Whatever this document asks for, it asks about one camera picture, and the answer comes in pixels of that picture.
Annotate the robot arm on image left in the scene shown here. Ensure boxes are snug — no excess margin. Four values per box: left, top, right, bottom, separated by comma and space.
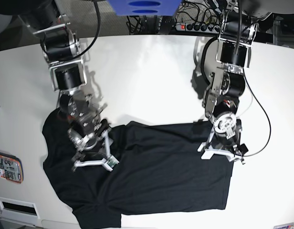
0, 0, 111, 161

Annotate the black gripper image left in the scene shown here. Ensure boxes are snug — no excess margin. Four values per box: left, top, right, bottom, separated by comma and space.
67, 119, 111, 159

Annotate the white power strip red switch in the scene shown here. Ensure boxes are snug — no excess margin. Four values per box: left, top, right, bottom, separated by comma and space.
175, 22, 220, 33

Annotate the black T-shirt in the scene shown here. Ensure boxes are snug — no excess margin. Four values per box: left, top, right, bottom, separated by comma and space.
42, 110, 233, 229

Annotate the white camera mount image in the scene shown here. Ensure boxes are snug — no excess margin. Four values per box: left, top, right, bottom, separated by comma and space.
72, 138, 119, 172
197, 128, 248, 165

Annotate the sticker at bottom edge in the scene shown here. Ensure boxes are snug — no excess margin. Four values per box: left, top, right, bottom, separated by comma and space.
273, 222, 294, 229

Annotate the white table cable grommet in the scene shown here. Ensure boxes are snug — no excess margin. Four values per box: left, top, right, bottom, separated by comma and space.
0, 197, 40, 219

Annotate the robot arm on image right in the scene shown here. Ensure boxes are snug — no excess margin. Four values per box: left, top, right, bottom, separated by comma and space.
198, 0, 259, 162

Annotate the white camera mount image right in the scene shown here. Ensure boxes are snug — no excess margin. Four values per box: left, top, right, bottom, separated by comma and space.
197, 128, 248, 165

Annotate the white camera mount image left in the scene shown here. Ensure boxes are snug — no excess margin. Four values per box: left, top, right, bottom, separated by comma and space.
72, 138, 119, 172

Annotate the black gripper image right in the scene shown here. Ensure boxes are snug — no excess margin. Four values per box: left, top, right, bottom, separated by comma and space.
213, 112, 248, 155

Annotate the blue plastic bin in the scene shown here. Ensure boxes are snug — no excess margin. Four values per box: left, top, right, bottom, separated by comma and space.
108, 0, 182, 16

